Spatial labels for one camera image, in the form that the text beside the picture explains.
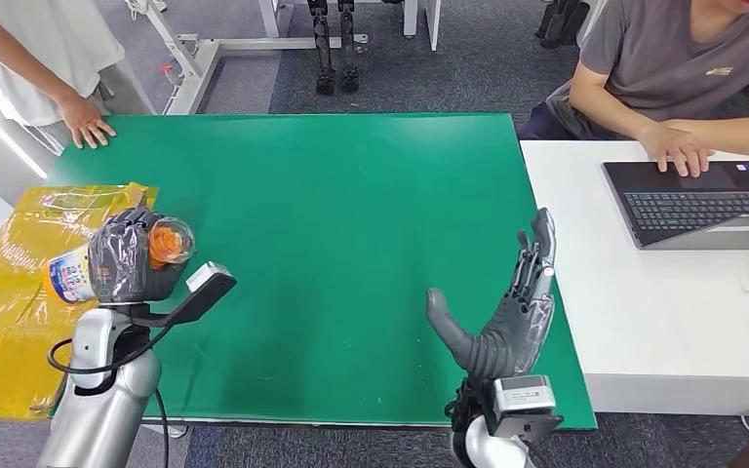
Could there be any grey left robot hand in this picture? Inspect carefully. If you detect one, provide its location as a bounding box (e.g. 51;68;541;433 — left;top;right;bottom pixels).
87;208;189;305

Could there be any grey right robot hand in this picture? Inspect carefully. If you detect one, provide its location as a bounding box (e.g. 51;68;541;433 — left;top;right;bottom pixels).
425;208;557;383

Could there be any person's right hand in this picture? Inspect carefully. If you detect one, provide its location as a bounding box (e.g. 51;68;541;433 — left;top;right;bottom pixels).
636;124;716;179
56;95;118;151

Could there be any orange detergent bottle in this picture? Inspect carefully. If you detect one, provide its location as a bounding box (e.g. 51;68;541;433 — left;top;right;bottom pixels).
41;217;196;307

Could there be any dark grey laptop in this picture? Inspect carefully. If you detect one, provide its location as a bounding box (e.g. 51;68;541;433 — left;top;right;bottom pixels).
602;160;749;252

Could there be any person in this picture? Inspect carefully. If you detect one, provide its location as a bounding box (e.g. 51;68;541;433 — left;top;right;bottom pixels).
0;0;156;151
517;0;749;179

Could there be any yellow taped cardboard box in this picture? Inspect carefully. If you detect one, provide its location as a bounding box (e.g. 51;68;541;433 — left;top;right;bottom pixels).
0;181;159;422

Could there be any black robot leg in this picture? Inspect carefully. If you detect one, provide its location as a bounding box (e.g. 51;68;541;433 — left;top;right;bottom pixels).
308;0;339;97
337;0;362;94

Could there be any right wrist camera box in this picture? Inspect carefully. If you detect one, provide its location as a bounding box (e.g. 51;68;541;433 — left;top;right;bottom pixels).
484;374;565;445

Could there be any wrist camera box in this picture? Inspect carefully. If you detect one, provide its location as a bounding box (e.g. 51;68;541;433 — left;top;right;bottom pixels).
484;374;565;445
130;261;239;329

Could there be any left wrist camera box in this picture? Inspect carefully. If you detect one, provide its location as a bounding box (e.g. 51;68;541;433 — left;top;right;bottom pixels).
130;261;239;329

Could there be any white metal frame stand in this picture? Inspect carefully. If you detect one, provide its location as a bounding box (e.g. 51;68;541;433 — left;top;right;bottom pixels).
125;0;371;116

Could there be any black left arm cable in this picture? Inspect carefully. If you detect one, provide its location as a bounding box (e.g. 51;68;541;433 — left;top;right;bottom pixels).
46;326;173;468

